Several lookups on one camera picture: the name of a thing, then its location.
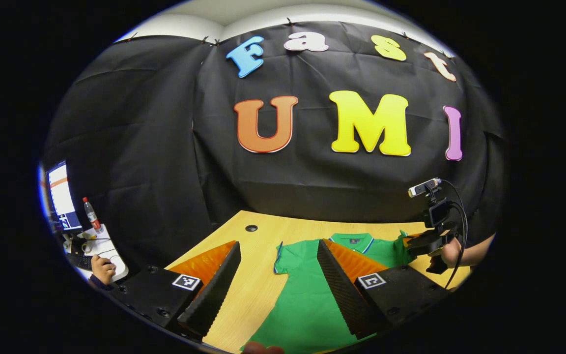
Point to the computer monitor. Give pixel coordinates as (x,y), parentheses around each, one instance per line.
(62,196)

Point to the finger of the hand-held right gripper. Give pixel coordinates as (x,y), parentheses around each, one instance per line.
(428,244)

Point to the red cap plastic bottle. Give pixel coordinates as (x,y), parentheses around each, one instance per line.
(92,216)

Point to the black keyboard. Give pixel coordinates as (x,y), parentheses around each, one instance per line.
(80,262)

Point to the white desk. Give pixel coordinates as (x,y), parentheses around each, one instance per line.
(116,265)

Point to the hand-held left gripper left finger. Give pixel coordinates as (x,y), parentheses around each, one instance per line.
(214,295)

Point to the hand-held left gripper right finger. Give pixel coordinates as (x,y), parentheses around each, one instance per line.
(344,295)

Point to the green T-shirt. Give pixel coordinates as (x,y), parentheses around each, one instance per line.
(302,295)

